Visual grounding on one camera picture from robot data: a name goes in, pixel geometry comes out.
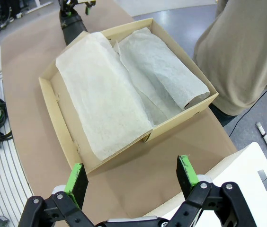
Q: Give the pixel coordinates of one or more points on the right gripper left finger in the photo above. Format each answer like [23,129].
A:
[74,186]

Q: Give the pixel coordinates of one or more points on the large white box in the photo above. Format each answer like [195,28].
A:
[242,170]

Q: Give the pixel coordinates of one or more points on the white tissue paper sheet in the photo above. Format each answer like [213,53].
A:
[100,94]
[159,63]

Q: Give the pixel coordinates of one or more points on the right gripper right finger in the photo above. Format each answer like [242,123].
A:
[186,175]

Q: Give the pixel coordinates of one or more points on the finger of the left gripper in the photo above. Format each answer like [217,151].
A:
[88,8]
[66,7]

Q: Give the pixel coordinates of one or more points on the white ribbed base plate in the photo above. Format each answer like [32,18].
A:
[8,179]

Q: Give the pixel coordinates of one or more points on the white tube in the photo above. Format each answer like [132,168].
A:
[263,134]

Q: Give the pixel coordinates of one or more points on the beige cardboard shoe box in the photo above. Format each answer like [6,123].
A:
[60,127]

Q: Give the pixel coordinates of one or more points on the person in beige sweater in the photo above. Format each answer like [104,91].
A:
[242,59]

